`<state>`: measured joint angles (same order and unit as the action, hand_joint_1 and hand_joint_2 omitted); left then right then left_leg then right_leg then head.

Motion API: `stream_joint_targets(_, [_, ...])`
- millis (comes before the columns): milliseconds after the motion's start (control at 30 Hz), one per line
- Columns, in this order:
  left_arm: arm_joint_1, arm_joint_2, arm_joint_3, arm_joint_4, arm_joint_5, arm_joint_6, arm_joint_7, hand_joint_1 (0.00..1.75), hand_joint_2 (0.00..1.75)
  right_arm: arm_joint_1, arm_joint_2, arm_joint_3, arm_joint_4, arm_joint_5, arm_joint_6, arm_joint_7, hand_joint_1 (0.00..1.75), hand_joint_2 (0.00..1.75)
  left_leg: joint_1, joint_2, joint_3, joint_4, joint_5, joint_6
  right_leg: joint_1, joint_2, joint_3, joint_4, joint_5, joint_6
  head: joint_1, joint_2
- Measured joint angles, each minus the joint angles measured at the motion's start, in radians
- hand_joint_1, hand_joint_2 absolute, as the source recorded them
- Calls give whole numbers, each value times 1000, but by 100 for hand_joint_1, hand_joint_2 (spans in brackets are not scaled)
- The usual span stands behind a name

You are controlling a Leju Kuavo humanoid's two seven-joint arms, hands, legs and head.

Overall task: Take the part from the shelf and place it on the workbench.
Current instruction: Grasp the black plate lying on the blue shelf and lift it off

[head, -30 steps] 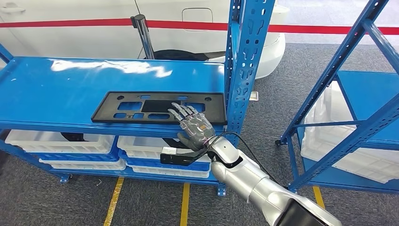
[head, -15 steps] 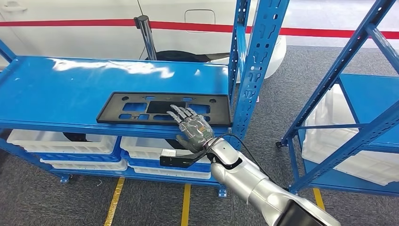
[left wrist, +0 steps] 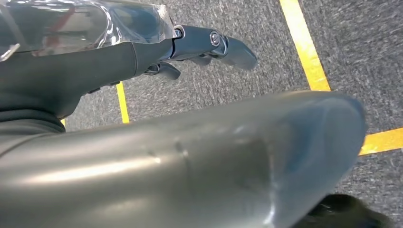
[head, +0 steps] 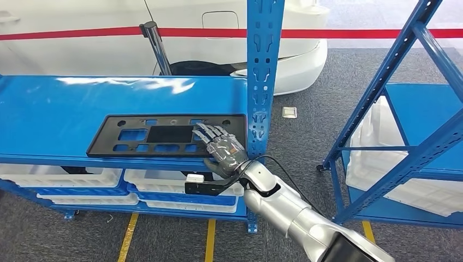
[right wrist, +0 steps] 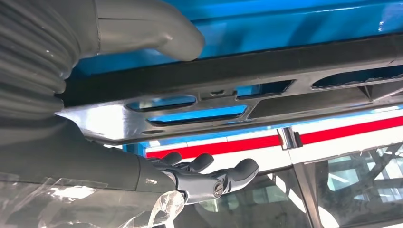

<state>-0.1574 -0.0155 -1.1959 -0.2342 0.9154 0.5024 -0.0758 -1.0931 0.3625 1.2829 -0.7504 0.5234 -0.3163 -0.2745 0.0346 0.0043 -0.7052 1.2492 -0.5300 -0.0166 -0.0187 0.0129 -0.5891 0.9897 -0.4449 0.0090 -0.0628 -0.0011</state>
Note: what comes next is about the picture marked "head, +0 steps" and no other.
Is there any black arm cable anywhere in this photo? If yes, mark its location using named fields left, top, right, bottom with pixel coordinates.
left=228, top=155, right=327, bottom=219

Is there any black camera bracket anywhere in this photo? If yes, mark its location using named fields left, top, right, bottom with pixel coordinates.
left=184, top=180, right=232, bottom=197

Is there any blue metal shelf rack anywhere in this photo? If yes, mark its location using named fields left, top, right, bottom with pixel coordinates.
left=0, top=0, right=287, bottom=234
left=316, top=0, right=463, bottom=229

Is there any chrome stanchion post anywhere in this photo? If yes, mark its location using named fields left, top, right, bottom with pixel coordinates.
left=139, top=21, right=173, bottom=76

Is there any red barrier belt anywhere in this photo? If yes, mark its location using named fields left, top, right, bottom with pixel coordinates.
left=0, top=27, right=463, bottom=41

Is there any black plastic panel part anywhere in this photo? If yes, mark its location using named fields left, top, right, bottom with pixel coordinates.
left=86, top=114, right=248, bottom=158

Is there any black curved part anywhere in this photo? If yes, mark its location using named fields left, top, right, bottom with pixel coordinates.
left=61, top=165, right=96, bottom=176

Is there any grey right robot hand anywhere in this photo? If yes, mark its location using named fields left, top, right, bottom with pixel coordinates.
left=192, top=122, right=250, bottom=180

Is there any white car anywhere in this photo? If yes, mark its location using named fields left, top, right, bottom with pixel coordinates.
left=0, top=0, right=330, bottom=97

